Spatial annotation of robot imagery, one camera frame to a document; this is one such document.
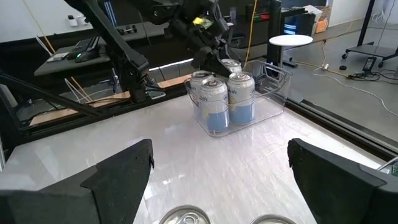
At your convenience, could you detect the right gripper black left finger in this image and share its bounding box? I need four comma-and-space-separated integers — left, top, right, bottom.
0, 139, 155, 224

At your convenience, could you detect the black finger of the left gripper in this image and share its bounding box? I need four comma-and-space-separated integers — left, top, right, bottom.
217, 39, 233, 59
191, 48, 233, 78

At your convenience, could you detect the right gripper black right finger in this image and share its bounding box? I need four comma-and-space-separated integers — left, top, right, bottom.
287, 138, 398, 224

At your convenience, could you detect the white blue Spindrift can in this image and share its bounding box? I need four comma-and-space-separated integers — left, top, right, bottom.
220, 58, 243, 75
158, 204, 212, 224
198, 77, 230, 133
226, 71, 256, 126
250, 213, 299, 224
189, 70, 215, 121

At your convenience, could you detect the black floor stand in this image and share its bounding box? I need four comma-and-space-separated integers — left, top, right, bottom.
267, 0, 299, 68

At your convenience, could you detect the clear plastic bin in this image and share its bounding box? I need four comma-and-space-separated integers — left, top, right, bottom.
375, 155, 398, 175
183, 59, 294, 138

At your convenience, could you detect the black cabinet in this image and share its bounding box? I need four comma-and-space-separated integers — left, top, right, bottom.
281, 9, 317, 37

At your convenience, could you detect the brown cardboard box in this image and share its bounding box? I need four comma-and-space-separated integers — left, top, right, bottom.
313, 6, 332, 34

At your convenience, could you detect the black computer mouse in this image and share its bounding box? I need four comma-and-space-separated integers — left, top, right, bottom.
74, 49, 100, 63

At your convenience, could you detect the black keyboard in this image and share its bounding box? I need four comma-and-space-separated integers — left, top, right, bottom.
67, 35, 100, 60

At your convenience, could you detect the dark grey desk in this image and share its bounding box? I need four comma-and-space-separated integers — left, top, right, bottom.
33, 43, 111, 77

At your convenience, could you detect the black power brick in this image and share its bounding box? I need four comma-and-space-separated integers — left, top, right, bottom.
362, 57, 377, 73

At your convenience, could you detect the black rolling cart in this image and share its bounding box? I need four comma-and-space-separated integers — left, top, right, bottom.
341, 0, 398, 68

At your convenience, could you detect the yellow power cable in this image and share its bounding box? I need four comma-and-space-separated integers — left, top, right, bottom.
244, 0, 259, 68

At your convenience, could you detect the white floor cable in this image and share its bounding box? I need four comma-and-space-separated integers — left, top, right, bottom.
312, 67, 398, 118

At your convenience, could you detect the black diagonal frame strut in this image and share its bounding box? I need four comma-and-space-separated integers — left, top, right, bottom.
0, 72, 105, 119

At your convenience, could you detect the thin yellow cord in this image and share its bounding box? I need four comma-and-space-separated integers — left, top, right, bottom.
21, 0, 93, 102

